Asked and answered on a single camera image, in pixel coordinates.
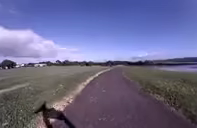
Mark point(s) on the pale sandy path verge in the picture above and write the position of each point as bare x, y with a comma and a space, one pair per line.
71, 96

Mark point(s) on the distant dark hill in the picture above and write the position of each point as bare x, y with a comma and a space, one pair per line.
189, 60

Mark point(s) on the water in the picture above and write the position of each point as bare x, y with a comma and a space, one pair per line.
192, 68

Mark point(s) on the dark asphalt path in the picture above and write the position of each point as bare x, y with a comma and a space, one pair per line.
114, 100

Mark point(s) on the row of distant trees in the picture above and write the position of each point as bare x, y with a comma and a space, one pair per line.
112, 62

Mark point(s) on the row of white buildings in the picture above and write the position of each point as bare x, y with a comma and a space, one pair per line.
39, 65

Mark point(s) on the dark wide tree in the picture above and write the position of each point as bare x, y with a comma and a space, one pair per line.
7, 64

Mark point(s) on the pale dirt track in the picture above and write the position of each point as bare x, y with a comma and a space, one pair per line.
6, 89

